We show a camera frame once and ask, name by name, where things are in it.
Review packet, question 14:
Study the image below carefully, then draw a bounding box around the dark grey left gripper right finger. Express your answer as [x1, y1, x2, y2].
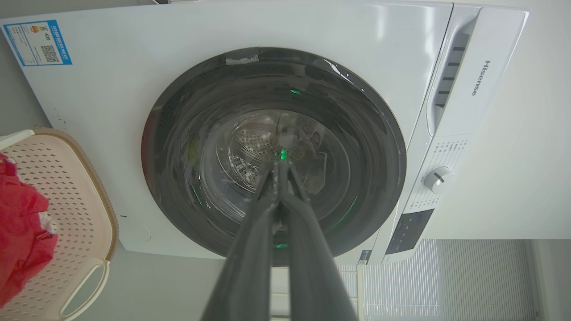
[279, 160, 359, 321]

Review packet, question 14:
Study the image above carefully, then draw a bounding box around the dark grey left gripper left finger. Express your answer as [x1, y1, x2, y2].
[200, 161, 280, 321]

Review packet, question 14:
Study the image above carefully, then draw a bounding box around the beige perforated laundry basket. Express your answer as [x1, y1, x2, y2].
[0, 128, 119, 321]

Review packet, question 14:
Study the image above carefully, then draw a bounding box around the round dark glass washer door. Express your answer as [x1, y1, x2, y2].
[141, 47, 407, 267]

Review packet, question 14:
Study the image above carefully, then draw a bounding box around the white washer control knob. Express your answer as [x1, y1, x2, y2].
[423, 167, 456, 194]

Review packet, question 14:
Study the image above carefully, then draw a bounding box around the white Hisense washing machine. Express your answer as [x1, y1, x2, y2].
[0, 0, 530, 266]

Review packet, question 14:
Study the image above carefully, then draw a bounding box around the red garment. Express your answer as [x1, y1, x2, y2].
[0, 153, 58, 307]

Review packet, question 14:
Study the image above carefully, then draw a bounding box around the white detergent drawer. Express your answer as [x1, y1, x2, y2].
[426, 5, 530, 137]

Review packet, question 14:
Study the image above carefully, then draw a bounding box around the blue energy label sticker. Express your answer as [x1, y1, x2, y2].
[3, 20, 73, 67]

